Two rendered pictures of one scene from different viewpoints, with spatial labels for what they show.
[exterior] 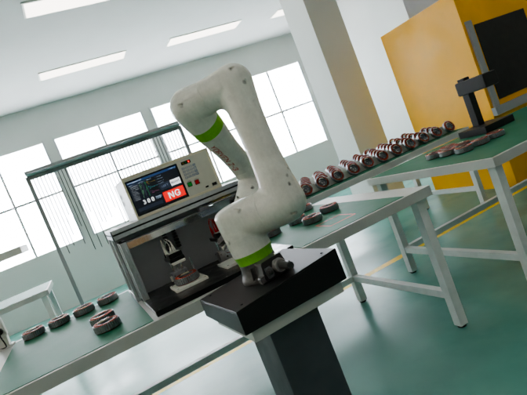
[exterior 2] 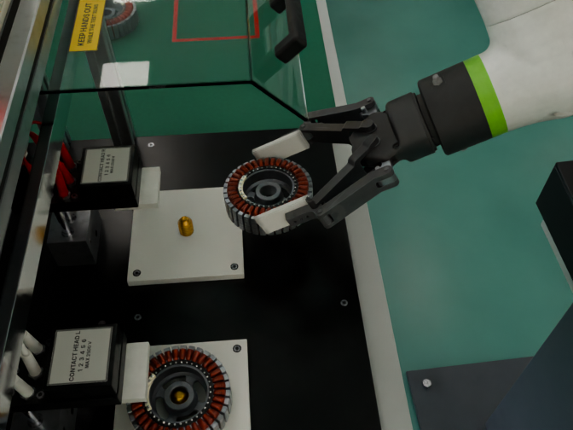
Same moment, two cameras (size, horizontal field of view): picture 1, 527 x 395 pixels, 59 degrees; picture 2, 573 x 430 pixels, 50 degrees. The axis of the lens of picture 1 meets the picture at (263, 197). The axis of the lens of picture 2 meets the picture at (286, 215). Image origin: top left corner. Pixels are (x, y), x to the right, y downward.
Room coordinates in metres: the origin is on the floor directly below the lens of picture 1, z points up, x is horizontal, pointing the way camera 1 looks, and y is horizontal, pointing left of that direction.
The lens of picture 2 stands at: (1.88, 0.66, 1.46)
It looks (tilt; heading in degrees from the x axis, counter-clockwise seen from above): 52 degrees down; 287
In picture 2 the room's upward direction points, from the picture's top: straight up
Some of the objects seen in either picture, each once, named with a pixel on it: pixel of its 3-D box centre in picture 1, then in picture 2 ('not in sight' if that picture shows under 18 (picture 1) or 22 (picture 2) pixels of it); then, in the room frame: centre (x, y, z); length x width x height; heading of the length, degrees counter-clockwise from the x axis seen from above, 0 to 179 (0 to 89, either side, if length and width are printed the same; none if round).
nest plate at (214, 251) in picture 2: (236, 259); (187, 233); (2.16, 0.22, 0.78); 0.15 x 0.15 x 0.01; 22
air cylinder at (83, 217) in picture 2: (225, 254); (75, 230); (2.30, 0.28, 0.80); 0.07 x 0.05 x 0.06; 112
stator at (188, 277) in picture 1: (187, 277); (180, 398); (2.07, 0.45, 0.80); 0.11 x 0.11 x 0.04
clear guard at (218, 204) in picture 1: (231, 201); (153, 36); (2.20, 0.15, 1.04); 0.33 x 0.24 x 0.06; 22
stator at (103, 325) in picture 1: (107, 324); not in sight; (1.92, 0.80, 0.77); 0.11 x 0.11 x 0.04
